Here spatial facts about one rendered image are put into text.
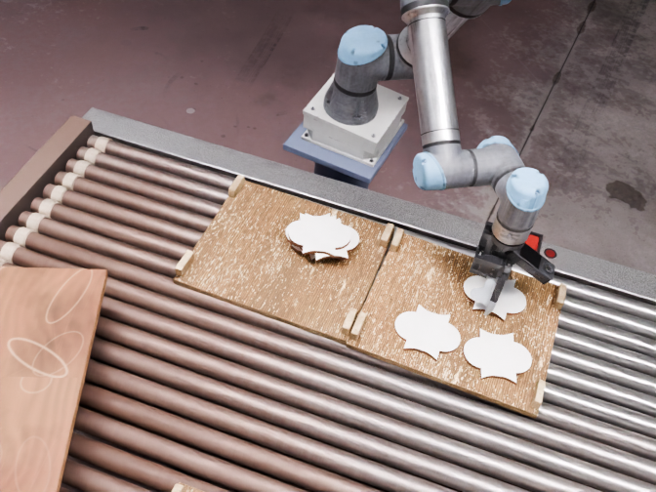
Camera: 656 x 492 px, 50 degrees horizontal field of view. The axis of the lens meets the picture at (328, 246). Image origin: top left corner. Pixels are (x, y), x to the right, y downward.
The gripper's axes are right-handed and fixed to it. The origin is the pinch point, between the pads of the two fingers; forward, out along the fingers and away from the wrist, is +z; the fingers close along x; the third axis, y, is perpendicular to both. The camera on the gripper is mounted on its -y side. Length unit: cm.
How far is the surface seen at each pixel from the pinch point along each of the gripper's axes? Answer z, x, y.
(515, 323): 0.6, 5.2, -6.1
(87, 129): 0, -8, 111
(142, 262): 3, 23, 77
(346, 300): 0.4, 14.9, 30.3
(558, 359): 3.2, 8.7, -17.0
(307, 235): -4.4, 5.1, 43.7
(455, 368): 0.5, 21.8, 3.4
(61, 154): -1, 3, 111
